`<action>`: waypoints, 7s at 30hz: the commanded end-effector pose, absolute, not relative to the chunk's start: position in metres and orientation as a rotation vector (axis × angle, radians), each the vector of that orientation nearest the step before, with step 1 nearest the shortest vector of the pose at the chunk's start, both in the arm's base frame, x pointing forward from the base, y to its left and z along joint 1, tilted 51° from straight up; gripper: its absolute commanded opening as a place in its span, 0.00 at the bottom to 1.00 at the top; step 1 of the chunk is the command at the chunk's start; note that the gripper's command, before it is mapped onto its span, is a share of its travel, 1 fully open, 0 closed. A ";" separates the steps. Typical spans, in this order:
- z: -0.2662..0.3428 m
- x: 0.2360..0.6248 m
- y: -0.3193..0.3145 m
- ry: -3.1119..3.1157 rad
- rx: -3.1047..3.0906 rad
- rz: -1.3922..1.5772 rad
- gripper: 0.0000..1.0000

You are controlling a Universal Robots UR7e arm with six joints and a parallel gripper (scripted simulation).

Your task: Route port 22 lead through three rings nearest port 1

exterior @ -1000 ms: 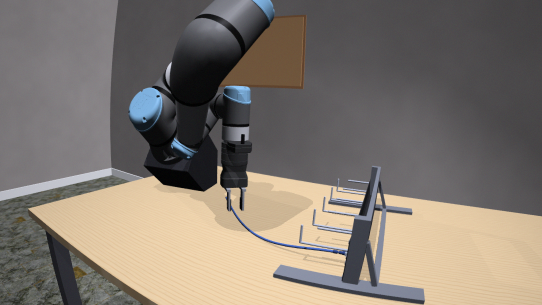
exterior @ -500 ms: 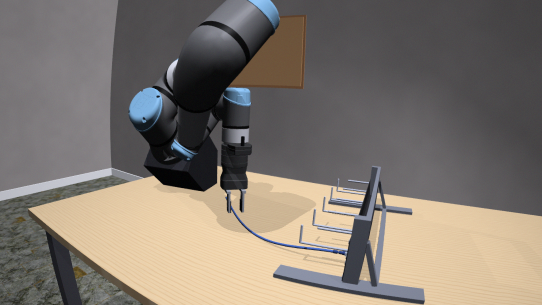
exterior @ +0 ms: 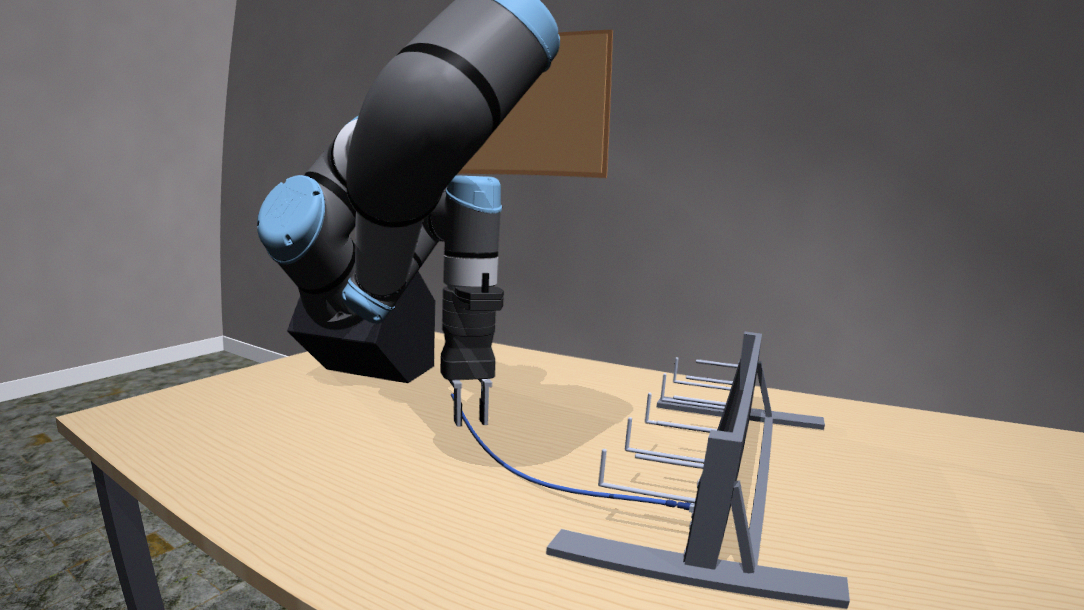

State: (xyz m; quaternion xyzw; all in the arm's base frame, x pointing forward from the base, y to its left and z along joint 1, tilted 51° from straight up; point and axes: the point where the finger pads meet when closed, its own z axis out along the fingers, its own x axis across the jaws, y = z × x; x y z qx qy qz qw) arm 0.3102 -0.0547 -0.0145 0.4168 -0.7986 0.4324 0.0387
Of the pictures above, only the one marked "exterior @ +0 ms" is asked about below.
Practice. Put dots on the dark grey metal rack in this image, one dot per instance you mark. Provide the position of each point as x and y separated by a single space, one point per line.
699 564

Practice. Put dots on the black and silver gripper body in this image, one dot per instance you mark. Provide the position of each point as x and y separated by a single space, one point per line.
468 311

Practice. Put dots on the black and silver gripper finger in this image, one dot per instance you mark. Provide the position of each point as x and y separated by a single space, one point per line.
484 400
457 385

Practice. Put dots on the blue cable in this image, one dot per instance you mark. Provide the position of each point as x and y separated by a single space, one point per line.
668 503

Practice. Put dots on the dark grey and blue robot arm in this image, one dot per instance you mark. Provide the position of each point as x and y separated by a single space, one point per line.
430 109

